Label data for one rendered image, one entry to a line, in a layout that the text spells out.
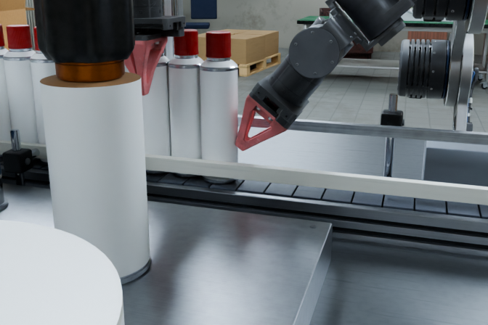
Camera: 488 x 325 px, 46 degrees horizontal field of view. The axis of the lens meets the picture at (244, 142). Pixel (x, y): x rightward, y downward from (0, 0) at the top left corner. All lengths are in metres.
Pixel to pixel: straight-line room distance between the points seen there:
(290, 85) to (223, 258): 0.25
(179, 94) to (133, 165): 0.28
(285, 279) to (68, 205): 0.21
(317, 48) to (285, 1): 8.94
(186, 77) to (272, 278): 0.33
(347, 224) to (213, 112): 0.23
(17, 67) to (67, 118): 0.42
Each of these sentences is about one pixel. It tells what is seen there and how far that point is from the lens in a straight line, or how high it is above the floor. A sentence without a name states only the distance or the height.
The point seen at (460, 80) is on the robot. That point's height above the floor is 0.87.
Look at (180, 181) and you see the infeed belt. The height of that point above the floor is 0.88.
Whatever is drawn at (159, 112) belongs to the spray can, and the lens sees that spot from 0.81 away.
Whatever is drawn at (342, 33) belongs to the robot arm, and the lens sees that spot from 0.65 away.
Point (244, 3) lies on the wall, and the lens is 9.76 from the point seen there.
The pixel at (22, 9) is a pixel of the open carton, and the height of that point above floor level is 1.02.
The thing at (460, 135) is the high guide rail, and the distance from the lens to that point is 0.79.
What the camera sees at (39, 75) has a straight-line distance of 0.88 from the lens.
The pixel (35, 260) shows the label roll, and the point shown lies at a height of 1.02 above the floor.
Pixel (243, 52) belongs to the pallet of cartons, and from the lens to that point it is 6.86.
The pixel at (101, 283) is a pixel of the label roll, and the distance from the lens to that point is 0.27.
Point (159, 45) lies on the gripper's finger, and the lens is 0.76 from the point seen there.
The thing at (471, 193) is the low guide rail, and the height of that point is 0.91.
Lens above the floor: 1.16
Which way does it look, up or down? 16 degrees down
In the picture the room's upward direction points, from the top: straight up
